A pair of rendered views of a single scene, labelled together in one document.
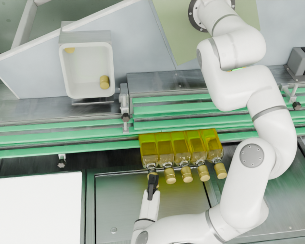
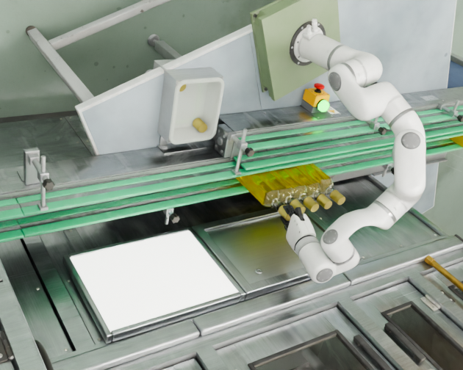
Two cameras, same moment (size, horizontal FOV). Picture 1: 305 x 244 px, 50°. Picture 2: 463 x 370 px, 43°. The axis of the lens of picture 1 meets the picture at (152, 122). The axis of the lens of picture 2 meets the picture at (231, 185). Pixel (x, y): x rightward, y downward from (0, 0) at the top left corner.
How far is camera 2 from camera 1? 1.14 m
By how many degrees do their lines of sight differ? 25
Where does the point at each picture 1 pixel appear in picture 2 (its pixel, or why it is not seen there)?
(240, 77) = (378, 89)
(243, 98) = (383, 106)
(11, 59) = (106, 103)
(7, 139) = (120, 193)
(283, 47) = not seen: hidden behind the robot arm
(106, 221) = (245, 265)
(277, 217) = (386, 240)
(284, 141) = not seen: hidden behind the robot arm
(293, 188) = not seen: hidden behind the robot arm
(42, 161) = (128, 230)
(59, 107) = (153, 158)
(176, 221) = (356, 213)
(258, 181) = (421, 157)
